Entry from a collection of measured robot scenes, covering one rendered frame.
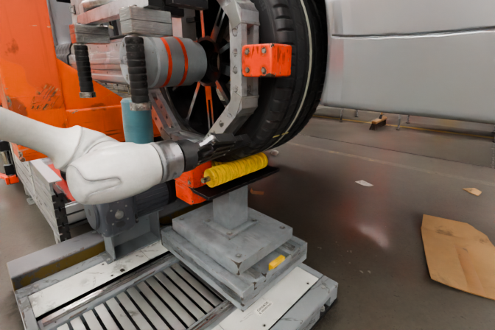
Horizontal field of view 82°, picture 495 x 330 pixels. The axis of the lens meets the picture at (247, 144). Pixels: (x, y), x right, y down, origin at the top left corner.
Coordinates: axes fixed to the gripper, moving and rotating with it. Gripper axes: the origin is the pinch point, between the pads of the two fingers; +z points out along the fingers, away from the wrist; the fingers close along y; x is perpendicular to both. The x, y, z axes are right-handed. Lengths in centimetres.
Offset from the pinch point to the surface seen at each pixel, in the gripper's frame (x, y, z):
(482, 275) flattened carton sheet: -84, -5, 85
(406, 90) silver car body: -15.4, 37.3, 10.4
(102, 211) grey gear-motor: 10, -52, -24
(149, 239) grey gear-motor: 0, -77, -4
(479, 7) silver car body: -12, 54, 10
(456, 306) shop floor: -81, -9, 59
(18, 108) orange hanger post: 50, -40, -39
